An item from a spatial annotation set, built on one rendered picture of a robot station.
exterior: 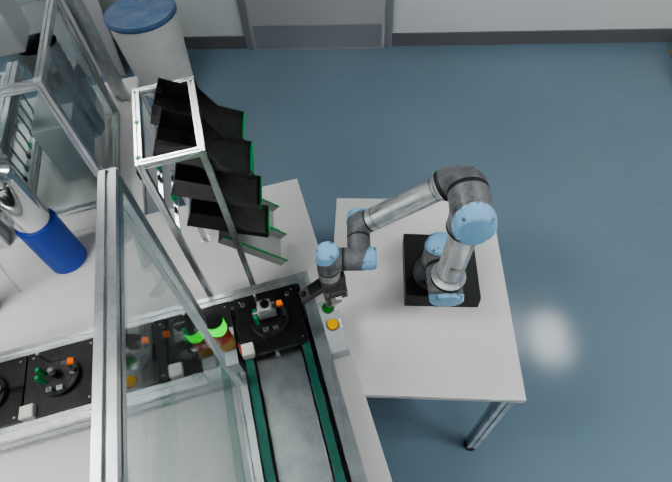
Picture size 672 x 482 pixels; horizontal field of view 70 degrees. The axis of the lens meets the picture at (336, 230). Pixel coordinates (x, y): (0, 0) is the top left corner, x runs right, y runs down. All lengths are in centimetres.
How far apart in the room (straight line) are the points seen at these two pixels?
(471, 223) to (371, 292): 76
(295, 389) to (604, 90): 362
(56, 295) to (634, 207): 338
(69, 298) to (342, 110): 256
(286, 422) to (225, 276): 68
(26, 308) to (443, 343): 168
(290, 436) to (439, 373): 57
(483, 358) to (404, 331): 30
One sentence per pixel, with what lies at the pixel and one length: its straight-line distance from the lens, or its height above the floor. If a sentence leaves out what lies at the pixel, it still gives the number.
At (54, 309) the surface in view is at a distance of 229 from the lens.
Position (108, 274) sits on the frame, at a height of 199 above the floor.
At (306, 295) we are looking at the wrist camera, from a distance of 165.
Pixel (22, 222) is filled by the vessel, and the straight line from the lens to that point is 212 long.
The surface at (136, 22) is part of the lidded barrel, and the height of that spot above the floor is 67.
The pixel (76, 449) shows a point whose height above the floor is 86.
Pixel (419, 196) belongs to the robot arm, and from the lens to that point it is 144.
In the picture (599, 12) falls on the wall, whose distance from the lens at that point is 497.
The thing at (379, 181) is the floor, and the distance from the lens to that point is 345.
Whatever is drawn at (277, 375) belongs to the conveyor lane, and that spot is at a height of 92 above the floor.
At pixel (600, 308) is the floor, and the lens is 318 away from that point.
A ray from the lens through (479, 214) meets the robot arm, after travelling 129.
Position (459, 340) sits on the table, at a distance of 189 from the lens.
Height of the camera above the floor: 257
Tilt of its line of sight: 54 degrees down
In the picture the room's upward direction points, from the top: 5 degrees counter-clockwise
